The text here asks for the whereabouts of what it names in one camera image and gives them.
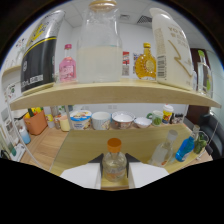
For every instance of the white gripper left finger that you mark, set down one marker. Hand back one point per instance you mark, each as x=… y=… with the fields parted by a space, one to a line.
x=81 y=175

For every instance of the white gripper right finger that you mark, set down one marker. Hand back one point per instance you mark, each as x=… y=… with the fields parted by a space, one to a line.
x=146 y=173

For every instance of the clear bottle orange cap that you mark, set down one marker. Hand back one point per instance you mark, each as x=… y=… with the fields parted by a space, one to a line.
x=114 y=165

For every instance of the clear bottle green cap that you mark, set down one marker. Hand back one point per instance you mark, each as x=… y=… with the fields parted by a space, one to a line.
x=204 y=76

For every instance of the yellow cup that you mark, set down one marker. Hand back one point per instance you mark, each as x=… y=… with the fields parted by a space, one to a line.
x=65 y=124

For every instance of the clear bottle red label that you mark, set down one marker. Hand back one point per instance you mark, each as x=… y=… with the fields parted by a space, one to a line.
x=163 y=151

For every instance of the blue liquid bottle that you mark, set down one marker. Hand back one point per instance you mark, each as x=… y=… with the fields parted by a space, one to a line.
x=185 y=148

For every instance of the small white bowl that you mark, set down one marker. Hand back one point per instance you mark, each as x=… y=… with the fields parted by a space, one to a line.
x=142 y=122

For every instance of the blue lidded tub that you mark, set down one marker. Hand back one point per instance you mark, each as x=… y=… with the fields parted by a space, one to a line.
x=80 y=120

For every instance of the green mug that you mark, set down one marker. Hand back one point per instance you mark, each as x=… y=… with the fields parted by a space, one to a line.
x=156 y=119

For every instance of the patterned bowl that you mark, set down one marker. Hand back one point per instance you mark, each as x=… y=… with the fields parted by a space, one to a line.
x=122 y=120

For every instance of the glass jar of limes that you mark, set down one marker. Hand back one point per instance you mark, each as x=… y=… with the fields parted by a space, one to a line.
x=200 y=144

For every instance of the small pale blue bottle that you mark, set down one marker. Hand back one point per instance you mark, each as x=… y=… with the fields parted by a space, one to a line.
x=24 y=136

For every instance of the orange storage box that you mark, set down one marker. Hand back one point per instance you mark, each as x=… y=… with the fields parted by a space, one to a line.
x=35 y=122

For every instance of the black chair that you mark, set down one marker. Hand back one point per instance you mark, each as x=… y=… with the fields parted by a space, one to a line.
x=213 y=133

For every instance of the two-tier wooden shelf rack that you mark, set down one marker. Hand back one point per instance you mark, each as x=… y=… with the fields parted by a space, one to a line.
x=110 y=93

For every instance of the amber liquor bottle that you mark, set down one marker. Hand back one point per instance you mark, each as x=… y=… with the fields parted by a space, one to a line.
x=145 y=66

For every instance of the pink liquid bottle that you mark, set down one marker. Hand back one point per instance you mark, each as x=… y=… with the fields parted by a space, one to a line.
x=67 y=68

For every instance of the glass jar cork lid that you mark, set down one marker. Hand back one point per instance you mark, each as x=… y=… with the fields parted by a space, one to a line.
x=99 y=56

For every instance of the black and silver can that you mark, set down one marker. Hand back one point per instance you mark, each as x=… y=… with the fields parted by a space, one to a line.
x=38 y=56

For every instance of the ceiling air vent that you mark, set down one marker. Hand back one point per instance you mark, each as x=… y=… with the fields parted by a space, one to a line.
x=144 y=19

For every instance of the red wall poster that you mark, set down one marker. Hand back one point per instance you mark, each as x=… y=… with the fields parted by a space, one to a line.
x=125 y=63

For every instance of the wooden wall shelf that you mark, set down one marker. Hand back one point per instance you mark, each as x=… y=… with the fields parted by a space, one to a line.
x=11 y=70

